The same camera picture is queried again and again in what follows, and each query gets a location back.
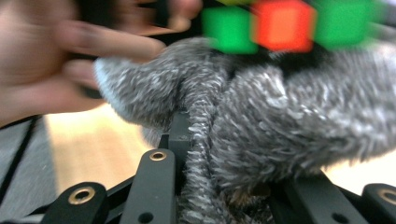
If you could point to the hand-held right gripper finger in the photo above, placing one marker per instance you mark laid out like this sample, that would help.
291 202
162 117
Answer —
180 133

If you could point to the grey fluffy cloth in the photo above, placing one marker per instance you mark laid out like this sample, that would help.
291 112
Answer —
280 124

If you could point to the multicoloured puzzle cube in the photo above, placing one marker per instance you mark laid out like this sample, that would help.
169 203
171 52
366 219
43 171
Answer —
283 25

